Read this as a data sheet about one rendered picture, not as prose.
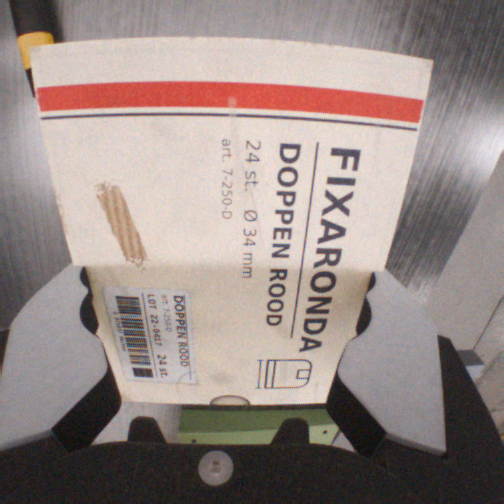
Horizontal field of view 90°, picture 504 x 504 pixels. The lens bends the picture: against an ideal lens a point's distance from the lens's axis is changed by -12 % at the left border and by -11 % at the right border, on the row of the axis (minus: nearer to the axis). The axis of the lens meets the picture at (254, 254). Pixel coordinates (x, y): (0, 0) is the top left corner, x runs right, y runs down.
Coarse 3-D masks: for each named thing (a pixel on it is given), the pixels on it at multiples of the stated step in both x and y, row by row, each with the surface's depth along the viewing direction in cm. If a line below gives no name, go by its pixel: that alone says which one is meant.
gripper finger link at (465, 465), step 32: (448, 352) 7; (448, 384) 6; (448, 416) 6; (480, 416) 6; (384, 448) 5; (448, 448) 5; (480, 448) 5; (416, 480) 5; (448, 480) 4; (480, 480) 4
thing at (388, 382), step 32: (384, 288) 10; (384, 320) 9; (416, 320) 9; (352, 352) 7; (384, 352) 7; (416, 352) 7; (352, 384) 6; (384, 384) 6; (416, 384) 6; (352, 416) 6; (384, 416) 6; (416, 416) 6; (416, 448) 5
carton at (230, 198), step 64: (64, 64) 7; (128, 64) 7; (192, 64) 8; (256, 64) 8; (320, 64) 8; (384, 64) 8; (64, 128) 8; (128, 128) 8; (192, 128) 8; (256, 128) 8; (320, 128) 9; (384, 128) 9; (64, 192) 9; (128, 192) 9; (192, 192) 9; (256, 192) 9; (320, 192) 9; (384, 192) 10; (128, 256) 10; (192, 256) 10; (256, 256) 11; (320, 256) 11; (384, 256) 11; (128, 320) 12; (192, 320) 12; (256, 320) 12; (320, 320) 12; (128, 384) 14; (192, 384) 14; (256, 384) 14; (320, 384) 14
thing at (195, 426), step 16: (192, 416) 45; (208, 416) 45; (224, 416) 46; (240, 416) 46; (256, 416) 46; (272, 416) 46; (288, 416) 46; (304, 416) 46; (320, 416) 46; (192, 432) 43; (208, 432) 43; (224, 432) 43; (240, 432) 43; (256, 432) 44; (272, 432) 44; (320, 432) 46; (336, 432) 47
